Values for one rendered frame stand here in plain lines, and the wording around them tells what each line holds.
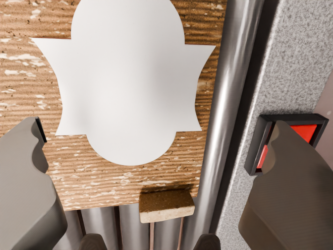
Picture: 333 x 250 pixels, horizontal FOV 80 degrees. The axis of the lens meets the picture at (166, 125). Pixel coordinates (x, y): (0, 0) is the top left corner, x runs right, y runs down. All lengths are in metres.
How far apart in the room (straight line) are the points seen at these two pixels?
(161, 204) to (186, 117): 0.10
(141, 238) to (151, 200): 0.12
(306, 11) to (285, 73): 0.05
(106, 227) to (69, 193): 0.10
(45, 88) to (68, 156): 0.07
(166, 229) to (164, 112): 0.20
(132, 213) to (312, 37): 0.28
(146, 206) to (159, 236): 0.13
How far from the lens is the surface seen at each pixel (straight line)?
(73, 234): 0.34
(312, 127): 0.28
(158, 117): 0.17
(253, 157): 0.26
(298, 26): 0.24
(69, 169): 0.22
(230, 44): 0.20
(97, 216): 0.29
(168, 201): 0.23
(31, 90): 0.19
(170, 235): 0.34
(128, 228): 0.32
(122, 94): 0.16
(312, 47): 0.25
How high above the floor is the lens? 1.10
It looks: 59 degrees down
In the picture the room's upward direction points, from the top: 162 degrees clockwise
